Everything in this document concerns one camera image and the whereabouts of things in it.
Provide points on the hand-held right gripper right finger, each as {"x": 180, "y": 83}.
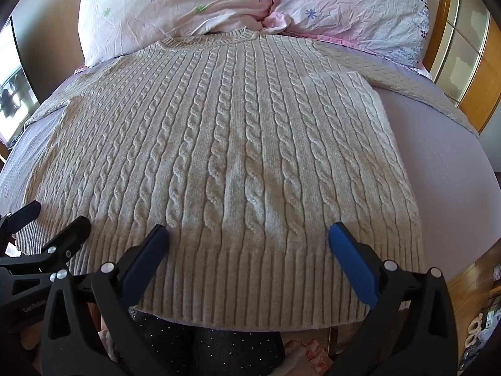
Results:
{"x": 352, "y": 264}

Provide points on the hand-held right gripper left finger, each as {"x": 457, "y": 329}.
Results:
{"x": 145, "y": 260}

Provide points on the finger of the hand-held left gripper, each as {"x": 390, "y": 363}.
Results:
{"x": 72, "y": 235}
{"x": 24, "y": 211}

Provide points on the person's dark dotted pants legs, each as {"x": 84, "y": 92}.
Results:
{"x": 219, "y": 350}

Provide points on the dark framed screen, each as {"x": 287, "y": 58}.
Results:
{"x": 15, "y": 94}

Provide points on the pink pillow with tree print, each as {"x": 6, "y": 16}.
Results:
{"x": 164, "y": 4}

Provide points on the pink pillow with flower print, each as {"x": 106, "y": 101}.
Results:
{"x": 352, "y": 4}

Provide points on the wooden frame with glass panels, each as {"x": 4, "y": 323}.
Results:
{"x": 469, "y": 47}

